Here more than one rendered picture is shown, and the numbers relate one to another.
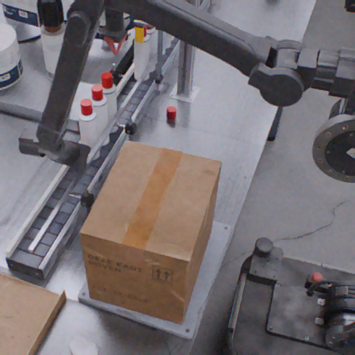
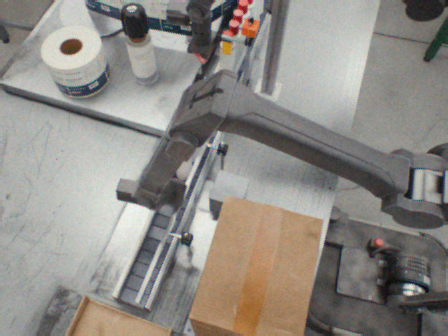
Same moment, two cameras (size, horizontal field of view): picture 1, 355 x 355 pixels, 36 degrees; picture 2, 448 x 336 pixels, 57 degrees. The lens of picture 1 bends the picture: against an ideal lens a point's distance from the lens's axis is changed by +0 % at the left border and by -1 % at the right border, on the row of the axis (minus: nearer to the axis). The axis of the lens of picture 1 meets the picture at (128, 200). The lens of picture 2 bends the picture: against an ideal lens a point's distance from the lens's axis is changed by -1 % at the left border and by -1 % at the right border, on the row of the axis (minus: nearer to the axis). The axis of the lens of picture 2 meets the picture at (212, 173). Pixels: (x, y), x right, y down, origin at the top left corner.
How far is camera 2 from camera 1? 0.56 m
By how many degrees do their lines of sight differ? 13
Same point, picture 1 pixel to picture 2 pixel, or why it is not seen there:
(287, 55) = (428, 182)
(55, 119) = (154, 189)
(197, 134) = not seen: hidden behind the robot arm
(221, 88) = (302, 84)
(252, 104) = (332, 103)
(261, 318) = (331, 279)
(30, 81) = (118, 84)
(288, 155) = not seen: hidden behind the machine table
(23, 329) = not seen: outside the picture
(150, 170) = (254, 234)
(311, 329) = (373, 289)
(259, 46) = (398, 172)
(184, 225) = (292, 305)
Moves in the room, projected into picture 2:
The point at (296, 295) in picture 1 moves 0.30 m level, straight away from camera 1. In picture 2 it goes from (360, 257) to (379, 200)
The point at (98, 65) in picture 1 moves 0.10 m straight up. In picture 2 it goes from (183, 63) to (181, 43)
